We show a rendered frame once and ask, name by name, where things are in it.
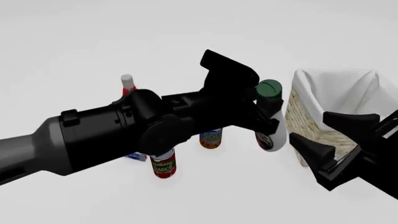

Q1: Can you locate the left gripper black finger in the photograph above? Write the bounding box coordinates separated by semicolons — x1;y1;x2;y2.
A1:
256;118;280;136
255;97;285;118

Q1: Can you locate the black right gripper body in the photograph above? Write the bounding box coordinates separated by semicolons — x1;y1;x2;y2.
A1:
312;112;398;192

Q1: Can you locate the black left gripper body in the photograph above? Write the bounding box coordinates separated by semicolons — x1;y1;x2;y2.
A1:
228;87;265;135

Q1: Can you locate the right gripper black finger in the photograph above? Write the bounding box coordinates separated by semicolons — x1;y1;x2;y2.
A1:
289;132;338;173
322;111;382;132

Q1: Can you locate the white salad dressing bottle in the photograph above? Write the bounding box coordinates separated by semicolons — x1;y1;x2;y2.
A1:
254;78;287;153

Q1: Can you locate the wicker basket with white liner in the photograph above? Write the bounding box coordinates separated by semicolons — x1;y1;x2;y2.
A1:
284;67;398;168

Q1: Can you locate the blue and orange soup can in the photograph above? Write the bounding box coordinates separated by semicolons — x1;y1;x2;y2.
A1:
199;127;224;149

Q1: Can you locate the red tomato sauce can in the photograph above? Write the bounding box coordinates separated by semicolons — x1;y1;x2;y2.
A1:
149;149;178;180

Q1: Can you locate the blue and white carton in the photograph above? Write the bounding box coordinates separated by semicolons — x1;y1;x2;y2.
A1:
123;151;148;162

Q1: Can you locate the red ketchup bottle, white cap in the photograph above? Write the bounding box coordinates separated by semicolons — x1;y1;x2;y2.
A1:
120;73;139;97

